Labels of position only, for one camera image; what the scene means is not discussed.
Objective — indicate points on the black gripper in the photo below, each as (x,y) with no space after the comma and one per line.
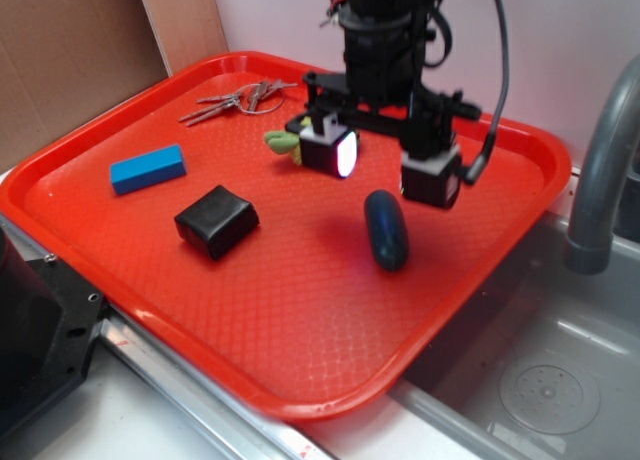
(381,91)

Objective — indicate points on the dark green plastic pickle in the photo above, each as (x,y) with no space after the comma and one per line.
(387,231)

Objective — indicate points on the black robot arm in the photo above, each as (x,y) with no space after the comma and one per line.
(387,0)

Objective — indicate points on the green plush frog toy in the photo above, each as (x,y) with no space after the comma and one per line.
(284,143)

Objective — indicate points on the red plastic tray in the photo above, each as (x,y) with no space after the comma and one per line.
(297,320)

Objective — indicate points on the silver key bunch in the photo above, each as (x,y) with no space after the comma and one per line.
(254,99)

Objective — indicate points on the black square pouch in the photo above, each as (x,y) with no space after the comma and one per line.
(217,222)

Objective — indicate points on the grey plastic faucet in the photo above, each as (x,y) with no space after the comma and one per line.
(606,202)

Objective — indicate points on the blue rectangular block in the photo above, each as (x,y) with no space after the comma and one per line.
(147,170)

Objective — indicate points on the grey plastic sink basin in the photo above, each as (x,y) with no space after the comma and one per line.
(541,363)

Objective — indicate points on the brown cardboard panel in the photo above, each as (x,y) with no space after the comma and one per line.
(65,62)

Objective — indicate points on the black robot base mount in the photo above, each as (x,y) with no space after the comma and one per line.
(50,319)

